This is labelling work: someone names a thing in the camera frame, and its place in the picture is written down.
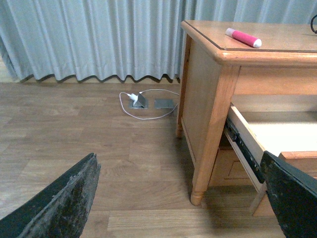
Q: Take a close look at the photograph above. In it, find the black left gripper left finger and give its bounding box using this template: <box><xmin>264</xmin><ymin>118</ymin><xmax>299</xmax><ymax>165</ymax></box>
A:
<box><xmin>0</xmin><ymin>153</ymin><xmax>101</xmax><ymax>238</ymax></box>

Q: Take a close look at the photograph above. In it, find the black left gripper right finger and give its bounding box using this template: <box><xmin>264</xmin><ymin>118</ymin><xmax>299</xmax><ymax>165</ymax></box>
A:
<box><xmin>261</xmin><ymin>151</ymin><xmax>317</xmax><ymax>238</ymax></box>

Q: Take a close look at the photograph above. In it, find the wooden drawer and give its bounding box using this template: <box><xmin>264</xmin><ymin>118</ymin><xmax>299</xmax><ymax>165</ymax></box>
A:
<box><xmin>224</xmin><ymin>104</ymin><xmax>317</xmax><ymax>217</ymax></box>
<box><xmin>209</xmin><ymin>149</ymin><xmax>252</xmax><ymax>187</ymax></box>

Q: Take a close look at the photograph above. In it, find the pink marker with clear cap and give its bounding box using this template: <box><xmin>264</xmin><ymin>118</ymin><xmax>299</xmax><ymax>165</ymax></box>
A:
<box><xmin>225</xmin><ymin>28</ymin><xmax>262</xmax><ymax>48</ymax></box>

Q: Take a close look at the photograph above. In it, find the wooden nightstand cabinet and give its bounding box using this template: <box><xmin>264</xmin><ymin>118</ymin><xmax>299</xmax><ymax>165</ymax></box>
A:
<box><xmin>176</xmin><ymin>20</ymin><xmax>317</xmax><ymax>206</ymax></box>

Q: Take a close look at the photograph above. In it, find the open metal floor socket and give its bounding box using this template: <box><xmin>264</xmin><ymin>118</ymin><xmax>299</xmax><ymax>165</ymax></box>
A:
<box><xmin>129</xmin><ymin>94</ymin><xmax>149</xmax><ymax>109</ymax></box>

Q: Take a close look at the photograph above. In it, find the white charger plug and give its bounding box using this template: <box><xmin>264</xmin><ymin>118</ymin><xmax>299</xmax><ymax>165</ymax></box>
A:
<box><xmin>127</xmin><ymin>93</ymin><xmax>138</xmax><ymax>102</ymax></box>

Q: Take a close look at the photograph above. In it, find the closed metal floor socket cover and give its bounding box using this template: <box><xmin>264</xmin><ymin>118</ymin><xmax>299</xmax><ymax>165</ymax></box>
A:
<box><xmin>154</xmin><ymin>99</ymin><xmax>174</xmax><ymax>109</ymax></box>

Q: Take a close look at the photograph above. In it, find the light green curtain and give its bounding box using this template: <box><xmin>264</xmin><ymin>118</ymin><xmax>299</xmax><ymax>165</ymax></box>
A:
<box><xmin>0</xmin><ymin>0</ymin><xmax>317</xmax><ymax>81</ymax></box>

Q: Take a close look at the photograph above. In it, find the black drawer slide rail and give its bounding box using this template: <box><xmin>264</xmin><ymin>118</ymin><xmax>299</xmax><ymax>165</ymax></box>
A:
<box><xmin>224</xmin><ymin>118</ymin><xmax>264</xmax><ymax>183</ymax></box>

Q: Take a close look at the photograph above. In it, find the white charger cable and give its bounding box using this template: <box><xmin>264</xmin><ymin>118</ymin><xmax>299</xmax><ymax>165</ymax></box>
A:
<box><xmin>119</xmin><ymin>89</ymin><xmax>180</xmax><ymax>121</ymax></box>

